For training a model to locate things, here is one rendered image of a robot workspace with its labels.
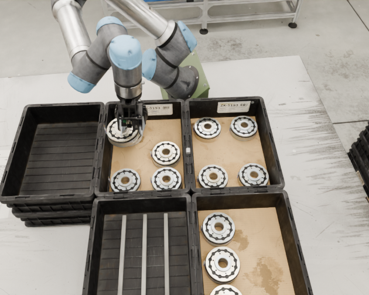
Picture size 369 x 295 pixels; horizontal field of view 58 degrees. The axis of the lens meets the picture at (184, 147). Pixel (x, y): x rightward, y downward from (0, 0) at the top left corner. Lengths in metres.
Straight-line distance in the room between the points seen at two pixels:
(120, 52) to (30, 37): 2.62
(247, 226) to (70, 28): 0.82
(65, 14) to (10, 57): 2.11
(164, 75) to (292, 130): 0.61
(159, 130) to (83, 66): 0.47
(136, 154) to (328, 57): 2.26
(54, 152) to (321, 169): 1.05
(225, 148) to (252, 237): 0.35
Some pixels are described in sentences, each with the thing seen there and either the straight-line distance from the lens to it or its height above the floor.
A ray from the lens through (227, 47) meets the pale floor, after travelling 3.03.
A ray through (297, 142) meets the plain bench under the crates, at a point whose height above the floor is 0.70.
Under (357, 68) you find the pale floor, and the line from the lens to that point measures 3.14.
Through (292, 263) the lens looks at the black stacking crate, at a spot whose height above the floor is 0.87.
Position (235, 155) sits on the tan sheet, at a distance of 1.24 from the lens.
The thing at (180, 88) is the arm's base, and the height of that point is 0.84.
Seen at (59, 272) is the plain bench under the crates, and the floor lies 0.70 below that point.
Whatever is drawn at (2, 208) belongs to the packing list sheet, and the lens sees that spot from 1.44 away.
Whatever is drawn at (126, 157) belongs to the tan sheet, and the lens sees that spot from 1.24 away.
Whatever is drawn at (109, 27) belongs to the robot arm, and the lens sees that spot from 0.92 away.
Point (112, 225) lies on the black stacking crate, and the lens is 1.12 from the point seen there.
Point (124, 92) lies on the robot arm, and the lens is 0.89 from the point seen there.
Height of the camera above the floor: 1.85
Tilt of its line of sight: 55 degrees down
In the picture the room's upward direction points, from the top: straight up
